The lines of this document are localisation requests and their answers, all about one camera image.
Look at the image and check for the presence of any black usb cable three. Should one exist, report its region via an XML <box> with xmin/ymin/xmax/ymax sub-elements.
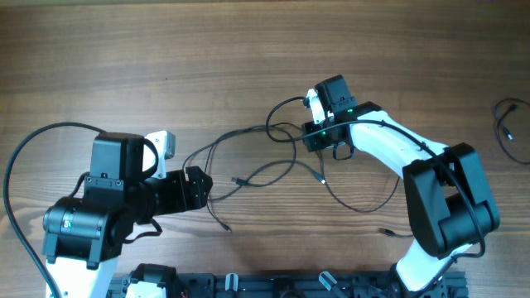
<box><xmin>316</xmin><ymin>148</ymin><xmax>415</xmax><ymax>239</ymax></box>

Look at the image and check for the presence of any black left camera cable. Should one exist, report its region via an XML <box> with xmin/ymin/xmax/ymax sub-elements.
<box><xmin>2</xmin><ymin>122</ymin><xmax>108</xmax><ymax>298</ymax></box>

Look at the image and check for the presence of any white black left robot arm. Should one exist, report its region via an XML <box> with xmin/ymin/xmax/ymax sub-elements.
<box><xmin>43</xmin><ymin>132</ymin><xmax>213</xmax><ymax>297</ymax></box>

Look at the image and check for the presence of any black usb cable one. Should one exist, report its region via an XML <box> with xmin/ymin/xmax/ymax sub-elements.
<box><xmin>181</xmin><ymin>122</ymin><xmax>316</xmax><ymax>233</ymax></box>

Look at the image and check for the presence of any black right camera cable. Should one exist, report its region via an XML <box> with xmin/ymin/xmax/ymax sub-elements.
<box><xmin>264</xmin><ymin>96</ymin><xmax>488</xmax><ymax>298</ymax></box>

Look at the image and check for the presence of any black usb cable two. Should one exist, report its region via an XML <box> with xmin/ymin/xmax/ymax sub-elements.
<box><xmin>209</xmin><ymin>126</ymin><xmax>327</xmax><ymax>202</ymax></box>

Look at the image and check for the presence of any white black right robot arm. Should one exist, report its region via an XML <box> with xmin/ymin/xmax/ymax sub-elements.
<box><xmin>302</xmin><ymin>75</ymin><xmax>500</xmax><ymax>297</ymax></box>

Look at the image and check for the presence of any black camera cable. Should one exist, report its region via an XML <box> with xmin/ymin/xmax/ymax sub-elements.
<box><xmin>264</xmin><ymin>96</ymin><xmax>488</xmax><ymax>298</ymax></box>
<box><xmin>2</xmin><ymin>122</ymin><xmax>108</xmax><ymax>298</ymax></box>

